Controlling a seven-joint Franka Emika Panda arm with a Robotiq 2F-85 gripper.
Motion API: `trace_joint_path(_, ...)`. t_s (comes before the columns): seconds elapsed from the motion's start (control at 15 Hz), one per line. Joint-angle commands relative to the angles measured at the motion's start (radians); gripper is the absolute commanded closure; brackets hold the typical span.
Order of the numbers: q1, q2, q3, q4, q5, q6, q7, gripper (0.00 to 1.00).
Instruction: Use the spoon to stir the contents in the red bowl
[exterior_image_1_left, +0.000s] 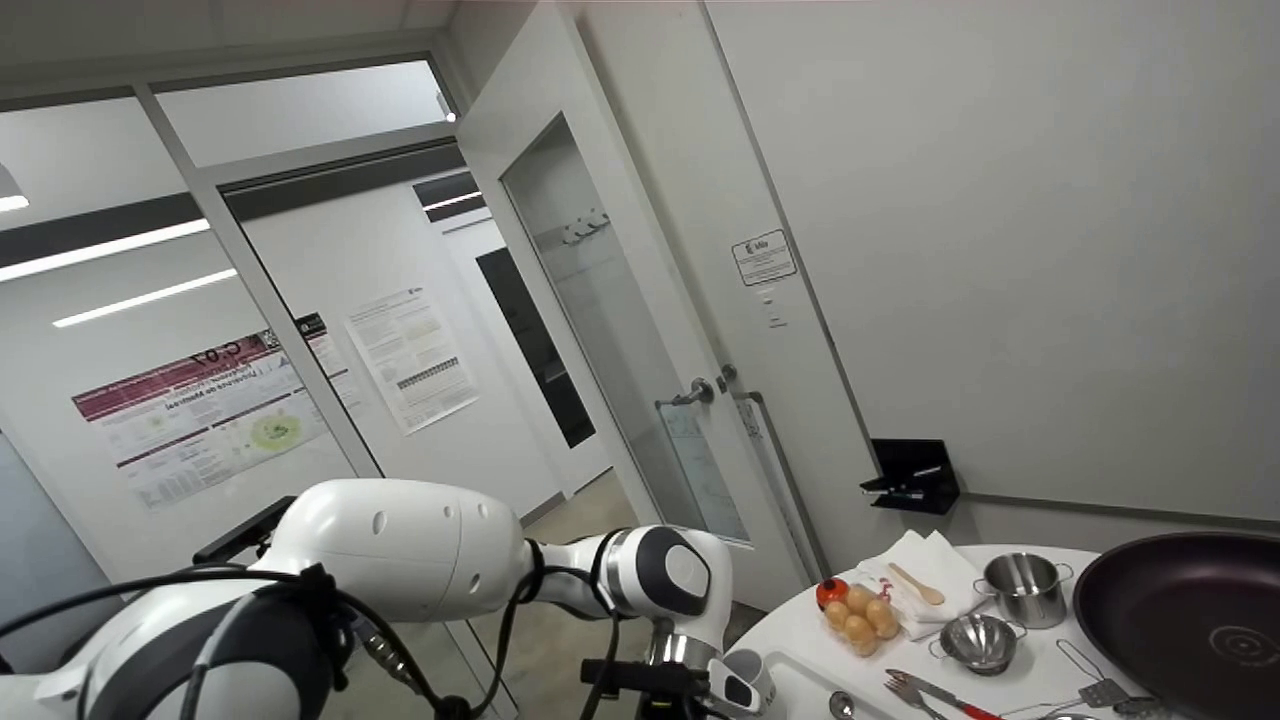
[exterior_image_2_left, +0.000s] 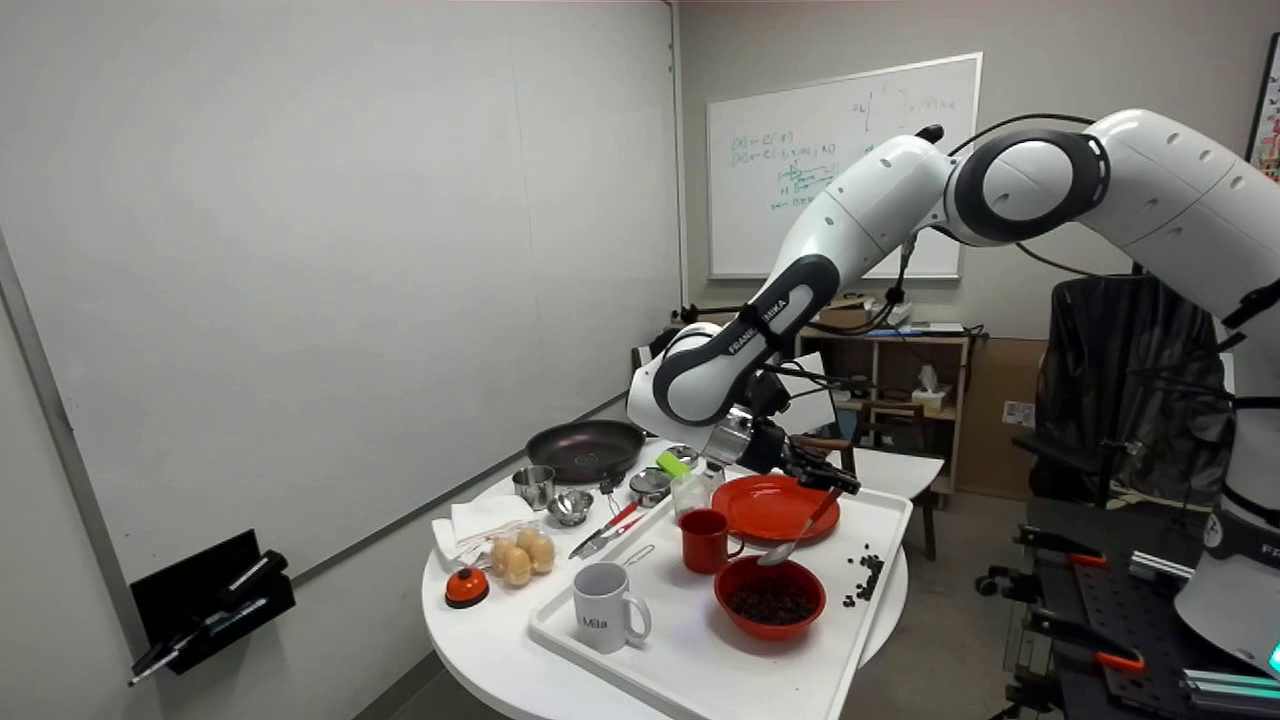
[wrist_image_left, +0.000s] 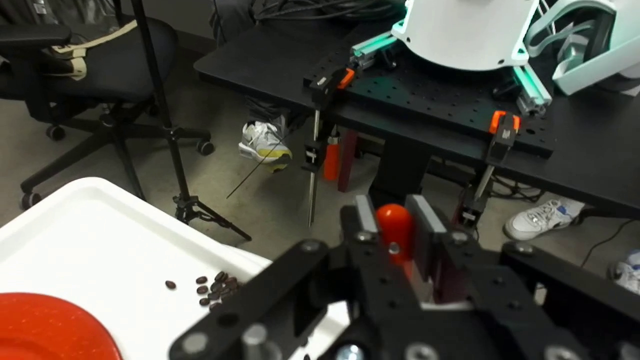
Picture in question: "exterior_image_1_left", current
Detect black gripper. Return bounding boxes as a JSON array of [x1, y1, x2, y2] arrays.
[[634, 693, 733, 720]]

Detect small wooden spoon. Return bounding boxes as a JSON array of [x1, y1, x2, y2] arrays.
[[889, 559, 948, 613]]

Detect small steel bowl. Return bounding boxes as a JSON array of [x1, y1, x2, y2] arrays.
[[936, 606, 1025, 675]]

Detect bread rolls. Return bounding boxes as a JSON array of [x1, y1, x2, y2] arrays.
[[815, 579, 907, 661]]

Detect white napkin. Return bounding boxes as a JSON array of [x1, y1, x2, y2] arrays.
[[852, 529, 990, 630]]

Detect small steel pot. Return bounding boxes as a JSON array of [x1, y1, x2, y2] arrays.
[[980, 547, 1077, 630]]

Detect white door with glass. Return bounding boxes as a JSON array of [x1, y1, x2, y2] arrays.
[[456, 0, 854, 613]]

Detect dark narrow window panel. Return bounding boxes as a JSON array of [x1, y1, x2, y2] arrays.
[[474, 242, 598, 450]]

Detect small metal utensil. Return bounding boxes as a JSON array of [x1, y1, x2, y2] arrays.
[[1057, 634, 1135, 714]]

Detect white paper notice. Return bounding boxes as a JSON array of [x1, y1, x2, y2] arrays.
[[347, 280, 478, 436]]

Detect black frying pan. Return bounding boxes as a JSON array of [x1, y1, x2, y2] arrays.
[[1071, 533, 1280, 720]]

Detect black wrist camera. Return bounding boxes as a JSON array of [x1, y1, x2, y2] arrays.
[[578, 655, 716, 704]]

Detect red handled tongs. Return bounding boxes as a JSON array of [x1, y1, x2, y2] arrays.
[[884, 665, 1002, 720]]

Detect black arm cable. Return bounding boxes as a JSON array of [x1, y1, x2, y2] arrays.
[[0, 562, 541, 720]]

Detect silver door handle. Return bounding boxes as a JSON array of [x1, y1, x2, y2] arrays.
[[656, 365, 744, 410]]

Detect black wall holder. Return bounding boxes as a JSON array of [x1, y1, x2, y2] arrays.
[[858, 436, 963, 514]]

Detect small white wall sign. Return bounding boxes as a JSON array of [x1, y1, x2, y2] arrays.
[[729, 226, 800, 292]]

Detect black stereo camera bar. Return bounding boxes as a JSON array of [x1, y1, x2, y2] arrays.
[[191, 492, 300, 572]]

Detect wall poster with red header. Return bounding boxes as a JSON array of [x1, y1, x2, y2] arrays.
[[71, 327, 333, 508]]

